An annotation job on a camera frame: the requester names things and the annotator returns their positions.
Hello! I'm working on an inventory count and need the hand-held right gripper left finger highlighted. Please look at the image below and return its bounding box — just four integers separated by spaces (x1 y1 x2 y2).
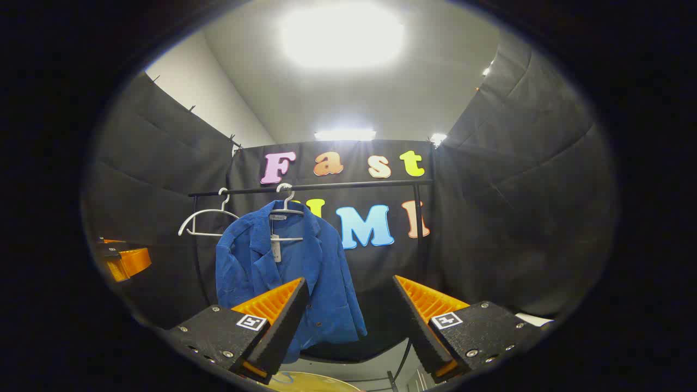
166 277 310 385

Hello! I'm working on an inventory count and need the white plastic hanger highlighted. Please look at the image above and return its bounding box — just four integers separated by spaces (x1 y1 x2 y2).
178 188 240 238
271 183 305 243

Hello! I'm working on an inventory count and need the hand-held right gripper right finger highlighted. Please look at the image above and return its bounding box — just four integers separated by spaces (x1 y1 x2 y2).
392 274 555 385

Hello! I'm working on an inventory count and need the round pale laundry hamper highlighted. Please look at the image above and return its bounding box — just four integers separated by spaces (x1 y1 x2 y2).
271 371 363 392

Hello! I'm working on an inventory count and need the large ceiling light panel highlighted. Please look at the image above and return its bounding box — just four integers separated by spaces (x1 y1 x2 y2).
280 3 406 70

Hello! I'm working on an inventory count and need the blue corduroy jacket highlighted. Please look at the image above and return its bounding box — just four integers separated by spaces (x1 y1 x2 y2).
215 200 368 364

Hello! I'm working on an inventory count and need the black metal clothes rack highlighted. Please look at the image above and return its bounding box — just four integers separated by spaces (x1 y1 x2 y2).
188 179 435 392

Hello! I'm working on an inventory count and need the black backdrop cloth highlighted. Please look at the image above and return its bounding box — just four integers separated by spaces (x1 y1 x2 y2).
82 30 619 363

